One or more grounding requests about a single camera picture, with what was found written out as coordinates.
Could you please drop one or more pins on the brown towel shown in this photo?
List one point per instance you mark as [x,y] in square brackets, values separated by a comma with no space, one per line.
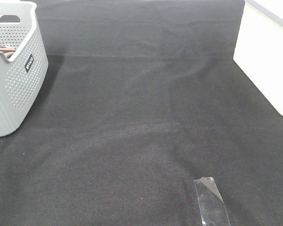
[7,51]

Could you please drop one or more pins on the black table cloth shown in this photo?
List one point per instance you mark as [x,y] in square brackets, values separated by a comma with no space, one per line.
[140,99]

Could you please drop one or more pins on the clear tape strip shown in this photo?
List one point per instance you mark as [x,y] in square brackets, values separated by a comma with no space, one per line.
[212,208]

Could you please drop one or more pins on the grey perforated laundry basket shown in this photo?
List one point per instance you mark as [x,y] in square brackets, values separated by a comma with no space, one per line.
[21,75]

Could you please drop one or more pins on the white plastic storage bin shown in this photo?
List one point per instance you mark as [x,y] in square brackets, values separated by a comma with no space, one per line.
[259,48]

